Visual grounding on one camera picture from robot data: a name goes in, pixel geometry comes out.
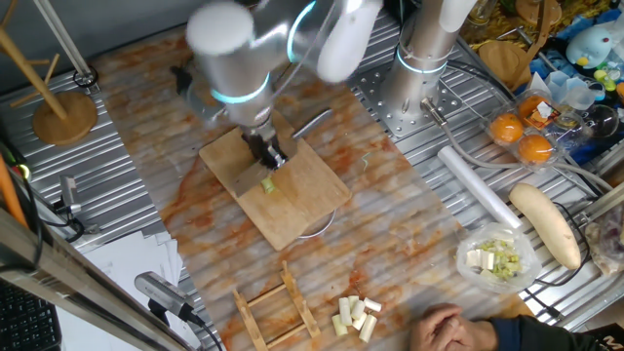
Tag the metal frame bar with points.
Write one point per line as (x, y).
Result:
(58, 278)

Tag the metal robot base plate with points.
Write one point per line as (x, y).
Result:
(370, 92)

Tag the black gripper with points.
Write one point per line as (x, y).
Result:
(261, 142)

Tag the orange fruit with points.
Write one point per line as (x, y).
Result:
(507, 128)
(529, 107)
(534, 148)

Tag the wooden knife rack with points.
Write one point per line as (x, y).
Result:
(300, 302)

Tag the white plastic wrap roll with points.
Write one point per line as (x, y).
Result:
(478, 185)

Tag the wooden cutting board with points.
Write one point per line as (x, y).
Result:
(302, 200)

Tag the orange rod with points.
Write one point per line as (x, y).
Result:
(10, 195)

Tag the glass jar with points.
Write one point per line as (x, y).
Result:
(480, 11)

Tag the round wooden board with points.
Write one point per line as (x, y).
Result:
(502, 61)

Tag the orange marble pattern mat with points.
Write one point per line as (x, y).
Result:
(390, 234)

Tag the blue sleeved right forearm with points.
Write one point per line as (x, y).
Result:
(546, 336)

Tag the clear plastic bag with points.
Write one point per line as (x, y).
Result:
(531, 273)

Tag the aluminium profile rail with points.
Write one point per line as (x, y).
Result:
(602, 202)

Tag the white daikon radish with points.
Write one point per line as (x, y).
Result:
(546, 224)

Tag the silver depth camera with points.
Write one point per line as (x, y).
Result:
(161, 292)

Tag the plastic bag with vegetables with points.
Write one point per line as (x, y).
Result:
(607, 244)

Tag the green scallion stalk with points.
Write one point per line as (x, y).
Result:
(268, 185)

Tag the dark glass bowl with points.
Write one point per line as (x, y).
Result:
(602, 122)

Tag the thin green scallion shred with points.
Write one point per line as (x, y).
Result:
(365, 160)

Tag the black keyboard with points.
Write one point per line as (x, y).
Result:
(27, 322)

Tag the thin steel knife blade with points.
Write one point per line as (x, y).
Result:
(312, 124)

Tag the clear plastic clamshell box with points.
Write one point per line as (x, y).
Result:
(560, 146)

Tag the clear plastic measuring cup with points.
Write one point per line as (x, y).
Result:
(575, 92)

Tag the person's left hand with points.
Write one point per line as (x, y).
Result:
(429, 331)

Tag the green yellow toy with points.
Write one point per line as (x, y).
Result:
(604, 79)

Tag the blue plush toy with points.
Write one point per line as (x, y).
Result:
(587, 46)

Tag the white paper sheets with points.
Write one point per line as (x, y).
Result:
(127, 263)

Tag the person's right hand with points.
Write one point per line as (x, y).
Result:
(475, 336)

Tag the wooden mug tree stand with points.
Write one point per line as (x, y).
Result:
(63, 119)

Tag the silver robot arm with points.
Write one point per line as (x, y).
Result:
(234, 63)

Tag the small grey webcam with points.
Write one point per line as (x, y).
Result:
(69, 190)

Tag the white metal pole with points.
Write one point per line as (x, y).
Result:
(63, 39)

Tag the small wooden stand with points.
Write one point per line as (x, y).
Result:
(536, 10)

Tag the wrist camera with grey bracket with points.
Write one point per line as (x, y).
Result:
(200, 97)

